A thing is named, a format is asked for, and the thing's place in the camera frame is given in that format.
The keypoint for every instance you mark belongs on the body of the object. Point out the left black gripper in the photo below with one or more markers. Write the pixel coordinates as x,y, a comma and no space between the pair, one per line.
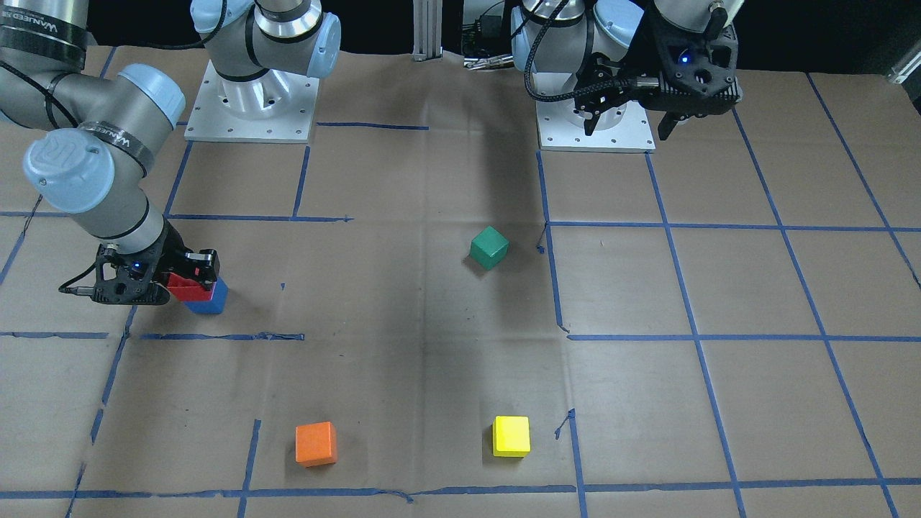
656,50

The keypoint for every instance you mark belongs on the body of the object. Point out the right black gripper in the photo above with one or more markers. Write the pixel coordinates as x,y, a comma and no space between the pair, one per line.
170,253

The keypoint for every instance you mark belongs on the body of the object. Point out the red wooden block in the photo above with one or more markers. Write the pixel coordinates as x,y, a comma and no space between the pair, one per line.
188,290

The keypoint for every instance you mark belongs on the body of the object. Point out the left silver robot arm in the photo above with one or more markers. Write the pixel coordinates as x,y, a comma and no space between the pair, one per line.
266,58

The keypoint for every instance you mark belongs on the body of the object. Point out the blue wooden block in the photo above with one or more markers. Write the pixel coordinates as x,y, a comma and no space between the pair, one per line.
209,302

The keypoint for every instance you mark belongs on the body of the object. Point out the green wooden block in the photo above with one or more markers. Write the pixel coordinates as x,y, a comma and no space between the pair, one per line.
488,248

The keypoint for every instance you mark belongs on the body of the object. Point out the orange wooden block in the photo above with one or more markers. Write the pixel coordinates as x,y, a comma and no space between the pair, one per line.
316,444

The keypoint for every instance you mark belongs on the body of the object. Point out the yellow wooden block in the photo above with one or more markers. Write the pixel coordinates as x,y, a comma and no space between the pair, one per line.
511,436

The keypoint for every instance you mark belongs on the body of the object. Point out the brown paper table cover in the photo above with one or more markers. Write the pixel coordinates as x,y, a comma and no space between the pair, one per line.
728,326

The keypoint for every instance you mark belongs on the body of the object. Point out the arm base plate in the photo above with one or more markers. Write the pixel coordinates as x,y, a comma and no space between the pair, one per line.
277,108
622,129

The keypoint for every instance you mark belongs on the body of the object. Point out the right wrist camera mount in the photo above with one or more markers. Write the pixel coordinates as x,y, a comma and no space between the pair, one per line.
118,279

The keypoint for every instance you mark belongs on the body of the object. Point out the aluminium frame post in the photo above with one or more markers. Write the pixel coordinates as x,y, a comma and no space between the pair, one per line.
427,30

